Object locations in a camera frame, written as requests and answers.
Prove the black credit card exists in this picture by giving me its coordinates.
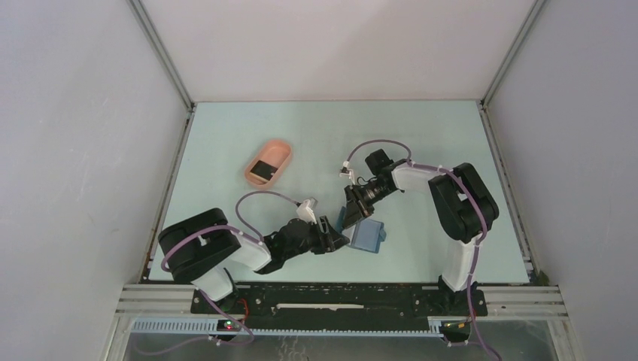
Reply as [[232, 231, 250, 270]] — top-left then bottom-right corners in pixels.
[[249, 160, 278, 183]]

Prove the blue card holder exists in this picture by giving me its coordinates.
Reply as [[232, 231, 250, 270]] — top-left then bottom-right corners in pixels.
[[336, 207, 387, 253]]

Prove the aluminium frame rail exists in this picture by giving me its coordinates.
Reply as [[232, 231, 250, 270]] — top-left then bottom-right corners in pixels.
[[111, 284, 570, 340]]

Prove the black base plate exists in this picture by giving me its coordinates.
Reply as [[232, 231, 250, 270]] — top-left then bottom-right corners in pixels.
[[218, 282, 488, 332]]

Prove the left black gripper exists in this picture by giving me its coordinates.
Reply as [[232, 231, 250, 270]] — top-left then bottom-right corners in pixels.
[[284, 215, 349, 260]]

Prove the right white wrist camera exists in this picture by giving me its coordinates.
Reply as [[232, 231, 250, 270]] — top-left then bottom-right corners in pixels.
[[339, 160, 357, 185]]

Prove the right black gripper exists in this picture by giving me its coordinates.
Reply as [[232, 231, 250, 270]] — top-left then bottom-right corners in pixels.
[[342, 180, 393, 229]]

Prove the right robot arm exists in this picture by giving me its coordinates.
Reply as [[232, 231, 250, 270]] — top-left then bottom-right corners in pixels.
[[339, 149, 500, 314]]

